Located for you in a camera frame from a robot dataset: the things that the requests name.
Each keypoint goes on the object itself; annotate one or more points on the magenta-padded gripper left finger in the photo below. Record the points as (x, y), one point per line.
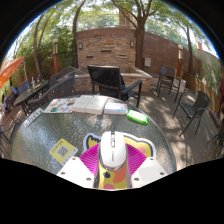
(75, 171)

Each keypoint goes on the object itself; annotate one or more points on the white computer mouse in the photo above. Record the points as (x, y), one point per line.
(113, 150)

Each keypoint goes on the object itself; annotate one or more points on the colourful sticker sheet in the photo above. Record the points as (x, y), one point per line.
(60, 105)

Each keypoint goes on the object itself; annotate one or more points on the black metal armchair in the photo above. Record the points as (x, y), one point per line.
(8, 133)

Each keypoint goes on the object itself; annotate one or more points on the black slatted wooden chair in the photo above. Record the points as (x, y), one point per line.
(106, 78)

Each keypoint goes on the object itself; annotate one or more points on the dark round side table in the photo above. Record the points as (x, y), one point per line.
(30, 93)

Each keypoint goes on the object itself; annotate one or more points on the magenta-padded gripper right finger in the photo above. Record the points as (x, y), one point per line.
(148, 170)

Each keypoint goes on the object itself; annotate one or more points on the black wall lamp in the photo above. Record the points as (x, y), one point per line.
(80, 45)
(132, 44)

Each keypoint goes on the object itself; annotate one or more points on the blue chair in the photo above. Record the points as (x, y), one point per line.
(24, 86)

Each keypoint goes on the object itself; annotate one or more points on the yellow square sticker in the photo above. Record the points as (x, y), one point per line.
(63, 151)

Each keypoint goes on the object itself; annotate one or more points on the tree with brown trunk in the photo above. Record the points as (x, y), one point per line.
(36, 56)
(139, 50)

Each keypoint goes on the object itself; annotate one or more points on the small white blue booklet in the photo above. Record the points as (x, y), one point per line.
(115, 108)

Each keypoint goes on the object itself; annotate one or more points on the dark wicker chair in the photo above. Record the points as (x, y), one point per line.
(63, 74)

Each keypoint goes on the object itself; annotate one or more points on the green and white case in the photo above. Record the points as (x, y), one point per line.
(137, 116)

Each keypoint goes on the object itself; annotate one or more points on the grey wicker chair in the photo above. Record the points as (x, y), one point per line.
(56, 91)

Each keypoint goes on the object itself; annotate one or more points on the blue-backed metal chair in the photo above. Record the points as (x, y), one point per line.
(168, 72)

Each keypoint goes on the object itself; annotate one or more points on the orange parasol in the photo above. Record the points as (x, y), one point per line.
(10, 68)

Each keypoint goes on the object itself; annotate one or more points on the open white book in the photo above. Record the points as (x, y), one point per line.
(90, 104)

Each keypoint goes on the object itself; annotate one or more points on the wooden lamp post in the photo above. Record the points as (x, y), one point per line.
(56, 58)
(180, 63)

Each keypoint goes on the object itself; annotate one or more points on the grey wall box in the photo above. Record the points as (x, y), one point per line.
(147, 62)

